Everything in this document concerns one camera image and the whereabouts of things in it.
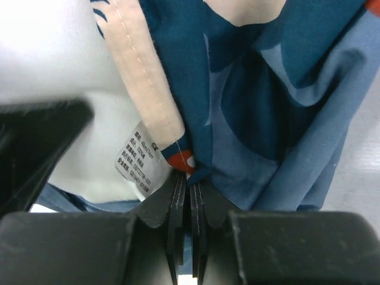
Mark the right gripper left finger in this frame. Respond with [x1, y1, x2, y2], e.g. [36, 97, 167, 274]
[1, 173, 186, 284]

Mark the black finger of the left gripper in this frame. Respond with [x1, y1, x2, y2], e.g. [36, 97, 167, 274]
[1, 99, 93, 216]

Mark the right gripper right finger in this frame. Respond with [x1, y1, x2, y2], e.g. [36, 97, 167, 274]
[189, 183, 379, 284]

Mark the white pillow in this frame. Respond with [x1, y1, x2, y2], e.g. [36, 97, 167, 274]
[1, 1, 141, 204]

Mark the blue letter-print pillowcase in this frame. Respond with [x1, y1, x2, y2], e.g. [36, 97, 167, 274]
[37, 1, 379, 212]

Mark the white pillow care label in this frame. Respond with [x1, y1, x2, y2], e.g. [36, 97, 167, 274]
[115, 122, 172, 201]

